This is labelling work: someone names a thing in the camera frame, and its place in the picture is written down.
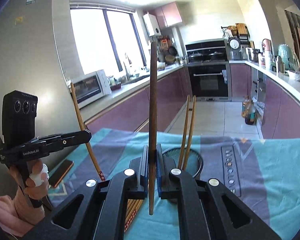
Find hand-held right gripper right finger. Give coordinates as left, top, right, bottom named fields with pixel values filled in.
left=156, top=144, right=283, bottom=240

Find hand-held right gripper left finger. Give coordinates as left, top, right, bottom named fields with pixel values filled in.
left=22, top=145, right=150, bottom=240

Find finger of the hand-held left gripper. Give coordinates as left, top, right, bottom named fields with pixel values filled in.
left=39, top=129, right=92, bottom=147

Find light chopstick with red end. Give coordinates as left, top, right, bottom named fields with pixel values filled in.
left=178, top=94, right=191, bottom=169
left=70, top=82, right=107, bottom=182
left=184, top=95, right=197, bottom=172

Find black mesh utensil holder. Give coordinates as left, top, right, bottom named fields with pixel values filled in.
left=162, top=147, right=204, bottom=180

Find bundle of light wooden chopsticks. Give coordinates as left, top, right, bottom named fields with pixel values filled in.
left=124, top=184, right=149, bottom=233

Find dark brown wooden chopstick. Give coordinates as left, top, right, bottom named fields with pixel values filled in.
left=149, top=42, right=158, bottom=216

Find person's left forearm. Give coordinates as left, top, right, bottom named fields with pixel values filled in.
left=0, top=185, right=53, bottom=238

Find person's left hand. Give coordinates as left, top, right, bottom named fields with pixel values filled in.
left=9, top=159, right=50, bottom=202

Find black phone with orange edge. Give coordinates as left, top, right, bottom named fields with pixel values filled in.
left=48, top=159, right=74, bottom=188

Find white toaster oven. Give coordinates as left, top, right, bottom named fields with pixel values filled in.
left=71, top=70, right=112, bottom=109

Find grey refrigerator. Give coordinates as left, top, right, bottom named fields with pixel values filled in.
left=0, top=0, right=89, bottom=170

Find purple base cabinets with window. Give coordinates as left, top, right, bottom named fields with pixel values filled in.
left=85, top=64, right=190, bottom=135

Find steel sink faucet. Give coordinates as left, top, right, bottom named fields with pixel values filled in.
left=124, top=52, right=132, bottom=80

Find kitchen window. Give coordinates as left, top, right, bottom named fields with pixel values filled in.
left=70, top=2, right=150, bottom=75

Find teal and grey tablecloth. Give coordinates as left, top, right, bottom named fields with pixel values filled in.
left=46, top=127, right=300, bottom=240

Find black integrated stove with oven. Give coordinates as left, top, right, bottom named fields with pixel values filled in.
left=185, top=39, right=232, bottom=102

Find yellow cooking oil bottle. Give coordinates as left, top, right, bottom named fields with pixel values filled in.
left=241, top=96, right=252, bottom=119

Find hanging utensil rack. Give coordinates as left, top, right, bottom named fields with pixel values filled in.
left=157, top=36, right=178, bottom=63

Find purple base cabinets with appliances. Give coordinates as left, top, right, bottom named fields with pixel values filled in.
left=230, top=60, right=300, bottom=139

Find white water heater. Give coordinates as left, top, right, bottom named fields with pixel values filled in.
left=143, top=13, right=162, bottom=37

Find grey rice cooker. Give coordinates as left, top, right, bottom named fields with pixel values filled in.
left=227, top=37, right=244, bottom=60

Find steel stock pot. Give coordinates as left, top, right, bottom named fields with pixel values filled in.
left=246, top=47, right=262, bottom=62

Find steel thermos bottle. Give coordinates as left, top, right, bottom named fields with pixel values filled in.
left=275, top=56, right=285, bottom=73

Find pink kettle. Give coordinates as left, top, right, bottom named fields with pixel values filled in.
left=262, top=39, right=273, bottom=55

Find teal appliance in plastic wrap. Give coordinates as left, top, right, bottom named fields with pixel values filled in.
left=277, top=44, right=300, bottom=72

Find wooden slat partition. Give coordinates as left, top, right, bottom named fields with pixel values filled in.
left=285, top=10, right=300, bottom=55

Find purple wall cabinet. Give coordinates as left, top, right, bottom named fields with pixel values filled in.
left=152, top=2, right=183, bottom=28

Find wall rack with cutting boards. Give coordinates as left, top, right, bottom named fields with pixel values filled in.
left=221, top=23, right=252, bottom=45

